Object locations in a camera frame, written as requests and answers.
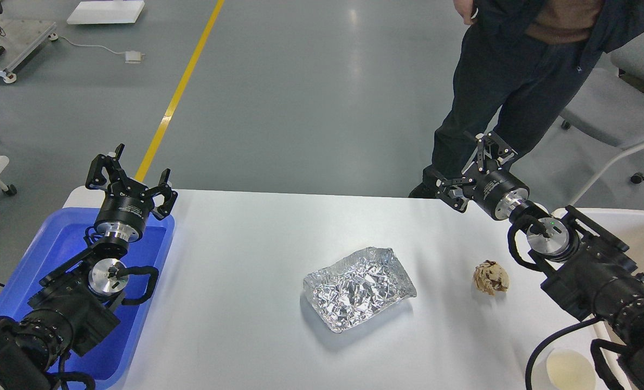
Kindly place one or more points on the person in dark clothes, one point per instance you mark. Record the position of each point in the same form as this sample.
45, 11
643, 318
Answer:
522, 63

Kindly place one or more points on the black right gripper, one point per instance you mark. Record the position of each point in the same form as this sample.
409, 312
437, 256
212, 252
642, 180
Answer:
496, 191

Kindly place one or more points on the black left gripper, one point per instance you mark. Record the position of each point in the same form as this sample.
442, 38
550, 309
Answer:
124, 213

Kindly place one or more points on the crumpled brown paper ball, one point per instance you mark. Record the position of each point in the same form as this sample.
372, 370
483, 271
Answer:
490, 278

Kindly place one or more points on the grey office chair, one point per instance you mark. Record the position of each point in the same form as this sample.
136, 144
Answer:
611, 111

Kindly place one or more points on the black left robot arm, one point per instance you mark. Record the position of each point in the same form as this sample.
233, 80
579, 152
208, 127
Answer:
75, 308

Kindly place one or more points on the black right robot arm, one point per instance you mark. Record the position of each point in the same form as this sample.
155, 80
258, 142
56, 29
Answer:
588, 273

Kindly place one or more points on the white paper cup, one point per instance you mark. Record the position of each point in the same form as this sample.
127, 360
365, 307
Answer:
568, 369

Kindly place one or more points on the wheeled metal cart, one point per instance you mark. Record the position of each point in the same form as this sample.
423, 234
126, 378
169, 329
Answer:
18, 39

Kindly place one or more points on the beige plastic bin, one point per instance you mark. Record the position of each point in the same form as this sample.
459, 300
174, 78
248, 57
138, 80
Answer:
628, 226

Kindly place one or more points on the person's right hand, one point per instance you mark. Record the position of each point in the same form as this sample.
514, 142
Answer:
468, 10

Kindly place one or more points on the crumpled aluminium foil tray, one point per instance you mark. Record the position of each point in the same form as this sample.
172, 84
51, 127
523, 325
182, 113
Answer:
357, 288

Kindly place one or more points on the white power adapter with cable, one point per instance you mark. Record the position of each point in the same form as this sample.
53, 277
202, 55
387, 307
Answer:
128, 57

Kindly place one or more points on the white flat board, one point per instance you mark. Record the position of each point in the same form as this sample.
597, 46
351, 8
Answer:
106, 12

